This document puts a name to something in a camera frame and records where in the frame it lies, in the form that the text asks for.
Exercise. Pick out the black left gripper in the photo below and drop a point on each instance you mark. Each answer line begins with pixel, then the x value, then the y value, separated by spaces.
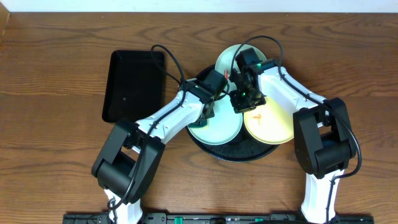
pixel 202 119

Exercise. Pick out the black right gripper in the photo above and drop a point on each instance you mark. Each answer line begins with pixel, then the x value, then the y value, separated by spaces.
pixel 240 107

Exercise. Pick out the green yellow sponge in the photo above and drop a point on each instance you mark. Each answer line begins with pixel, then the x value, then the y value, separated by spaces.
pixel 199 124

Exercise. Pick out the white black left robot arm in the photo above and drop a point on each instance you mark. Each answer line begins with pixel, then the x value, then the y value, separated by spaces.
pixel 128 161

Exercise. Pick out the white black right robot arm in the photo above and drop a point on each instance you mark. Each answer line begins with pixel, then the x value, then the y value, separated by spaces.
pixel 325 145

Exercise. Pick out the black round tray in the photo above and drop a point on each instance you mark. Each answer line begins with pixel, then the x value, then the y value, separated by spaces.
pixel 242 148

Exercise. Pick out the black rectangular tray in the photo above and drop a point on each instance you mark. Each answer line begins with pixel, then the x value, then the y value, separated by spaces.
pixel 135 85

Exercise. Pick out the yellow plate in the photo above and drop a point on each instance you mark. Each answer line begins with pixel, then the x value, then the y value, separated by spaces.
pixel 269 123

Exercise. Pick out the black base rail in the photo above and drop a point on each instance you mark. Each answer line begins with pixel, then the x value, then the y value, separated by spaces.
pixel 163 218

